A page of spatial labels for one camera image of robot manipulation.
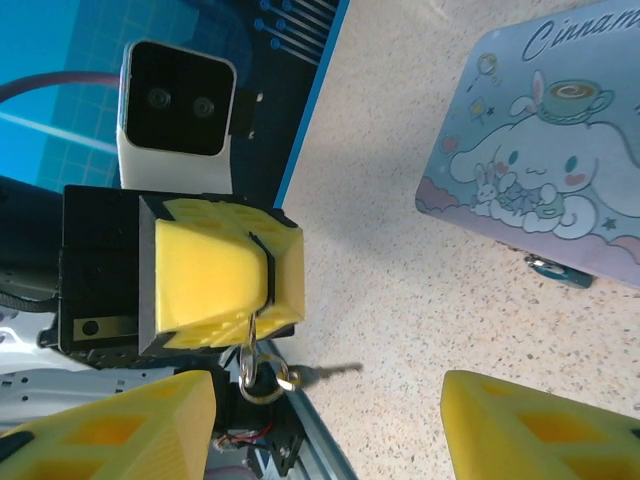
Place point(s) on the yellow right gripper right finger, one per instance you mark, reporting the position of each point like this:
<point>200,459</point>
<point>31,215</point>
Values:
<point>540,440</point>

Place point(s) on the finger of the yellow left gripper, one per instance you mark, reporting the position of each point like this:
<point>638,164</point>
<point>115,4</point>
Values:
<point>290,270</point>
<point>205,270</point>

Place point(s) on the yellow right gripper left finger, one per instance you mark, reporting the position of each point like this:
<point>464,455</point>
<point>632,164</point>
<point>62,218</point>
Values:
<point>115,440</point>

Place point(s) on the small silver key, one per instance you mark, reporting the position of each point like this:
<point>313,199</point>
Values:
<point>325,372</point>
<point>251,332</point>

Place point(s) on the small blue padlock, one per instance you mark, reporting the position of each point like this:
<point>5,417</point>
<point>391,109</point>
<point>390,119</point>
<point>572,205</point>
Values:
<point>565,275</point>

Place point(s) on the cartoon dog tin box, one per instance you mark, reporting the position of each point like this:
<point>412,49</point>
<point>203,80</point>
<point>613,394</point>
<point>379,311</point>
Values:
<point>525,110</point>

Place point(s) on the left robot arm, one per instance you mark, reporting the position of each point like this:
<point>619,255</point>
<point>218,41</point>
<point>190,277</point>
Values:
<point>22,240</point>

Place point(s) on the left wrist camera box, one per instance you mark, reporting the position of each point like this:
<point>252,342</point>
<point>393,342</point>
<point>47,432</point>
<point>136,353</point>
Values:
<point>175,100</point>

